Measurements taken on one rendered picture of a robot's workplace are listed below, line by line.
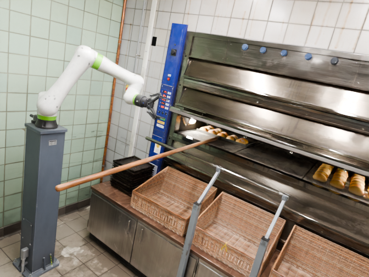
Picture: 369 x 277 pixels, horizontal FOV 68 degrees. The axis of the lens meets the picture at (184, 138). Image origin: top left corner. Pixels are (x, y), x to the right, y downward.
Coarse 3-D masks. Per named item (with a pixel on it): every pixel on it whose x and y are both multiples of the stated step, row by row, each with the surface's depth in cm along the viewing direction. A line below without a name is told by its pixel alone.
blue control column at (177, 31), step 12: (180, 24) 240; (180, 36) 241; (168, 48) 250; (180, 48) 243; (168, 60) 252; (180, 60) 246; (168, 72) 253; (168, 84) 254; (168, 120) 260; (156, 132) 269
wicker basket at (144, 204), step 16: (160, 176) 257; (176, 176) 258; (144, 192) 243; (160, 192) 263; (176, 192) 255; (208, 192) 241; (144, 208) 232; (160, 208) 214; (176, 208) 243; (176, 224) 208
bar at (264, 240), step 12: (192, 156) 207; (216, 168) 195; (252, 180) 182; (204, 192) 187; (276, 192) 173; (192, 216) 184; (276, 216) 166; (192, 228) 186; (192, 240) 191; (264, 240) 158; (264, 252) 158; (180, 264) 195; (180, 276) 196; (252, 276) 164
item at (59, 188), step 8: (192, 144) 225; (200, 144) 235; (168, 152) 194; (176, 152) 203; (144, 160) 171; (152, 160) 178; (120, 168) 153; (128, 168) 159; (88, 176) 135; (96, 176) 138; (104, 176) 144; (64, 184) 123; (72, 184) 126; (80, 184) 131
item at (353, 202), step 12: (204, 144) 243; (228, 156) 231; (240, 156) 229; (264, 168) 214; (288, 180) 205; (300, 180) 201; (324, 192) 192; (336, 192) 191; (348, 204) 185; (360, 204) 181
